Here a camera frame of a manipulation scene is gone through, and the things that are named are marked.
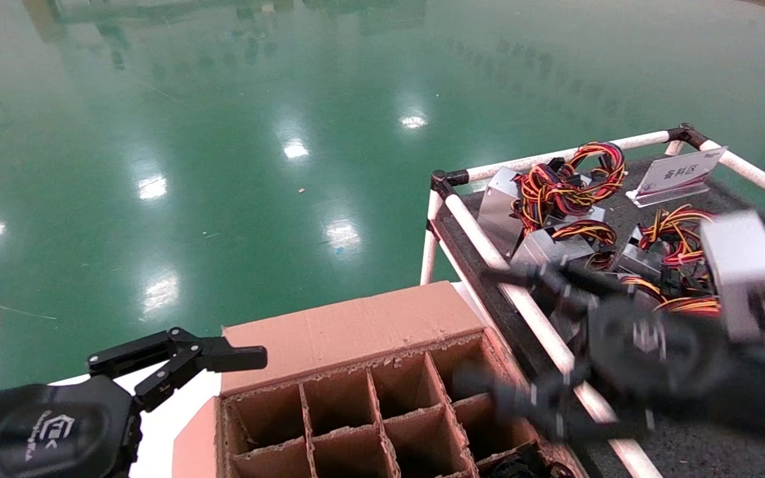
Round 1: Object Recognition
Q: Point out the white pipe cart frame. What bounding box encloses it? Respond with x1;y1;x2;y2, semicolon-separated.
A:
420;123;765;478

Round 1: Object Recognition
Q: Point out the power supply with black cables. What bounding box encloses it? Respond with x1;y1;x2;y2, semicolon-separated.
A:
489;443;576;478

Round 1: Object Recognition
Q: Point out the brown cardboard box with dividers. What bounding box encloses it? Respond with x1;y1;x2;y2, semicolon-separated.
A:
171;281;586;478

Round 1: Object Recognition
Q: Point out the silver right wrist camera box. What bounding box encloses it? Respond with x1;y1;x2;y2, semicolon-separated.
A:
700;211;765;346

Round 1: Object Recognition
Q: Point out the white pipe-framed cart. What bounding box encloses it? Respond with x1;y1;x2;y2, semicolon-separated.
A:
436;156;765;478

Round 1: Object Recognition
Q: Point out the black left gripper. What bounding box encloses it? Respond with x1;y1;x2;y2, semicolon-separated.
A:
0;376;143;478

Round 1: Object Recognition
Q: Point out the clear acrylic label sign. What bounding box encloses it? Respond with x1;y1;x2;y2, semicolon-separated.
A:
625;146;728;208

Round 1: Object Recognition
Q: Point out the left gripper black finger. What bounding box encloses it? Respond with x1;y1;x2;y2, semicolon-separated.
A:
87;327;268;414

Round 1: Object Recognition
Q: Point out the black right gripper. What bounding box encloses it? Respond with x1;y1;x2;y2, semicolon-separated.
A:
452;261;739;443

